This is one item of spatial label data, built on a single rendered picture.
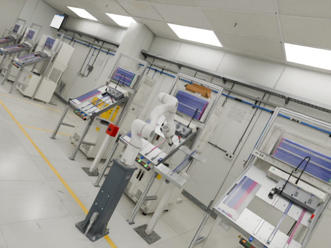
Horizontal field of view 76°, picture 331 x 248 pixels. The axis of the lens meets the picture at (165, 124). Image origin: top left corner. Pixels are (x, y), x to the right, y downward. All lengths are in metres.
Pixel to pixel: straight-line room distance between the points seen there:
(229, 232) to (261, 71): 2.98
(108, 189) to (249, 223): 1.25
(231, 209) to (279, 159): 0.72
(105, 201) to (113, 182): 0.18
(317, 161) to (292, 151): 0.21
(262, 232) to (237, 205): 0.28
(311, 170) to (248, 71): 2.56
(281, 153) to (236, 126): 1.85
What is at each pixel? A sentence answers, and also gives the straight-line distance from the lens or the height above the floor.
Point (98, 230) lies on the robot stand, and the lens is 2.23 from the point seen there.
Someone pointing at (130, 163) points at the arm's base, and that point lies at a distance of 1.98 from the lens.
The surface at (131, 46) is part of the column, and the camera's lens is 5.72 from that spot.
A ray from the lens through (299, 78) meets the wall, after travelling 4.29.
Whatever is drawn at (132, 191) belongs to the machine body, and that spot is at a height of 0.15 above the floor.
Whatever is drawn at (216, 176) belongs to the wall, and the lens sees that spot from 4.17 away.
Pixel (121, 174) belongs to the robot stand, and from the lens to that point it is 1.97.
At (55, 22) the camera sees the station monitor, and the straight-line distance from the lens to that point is 6.86.
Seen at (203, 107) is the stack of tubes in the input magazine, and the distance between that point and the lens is 2.78.
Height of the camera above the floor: 1.29
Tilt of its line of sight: 3 degrees down
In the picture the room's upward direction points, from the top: 27 degrees clockwise
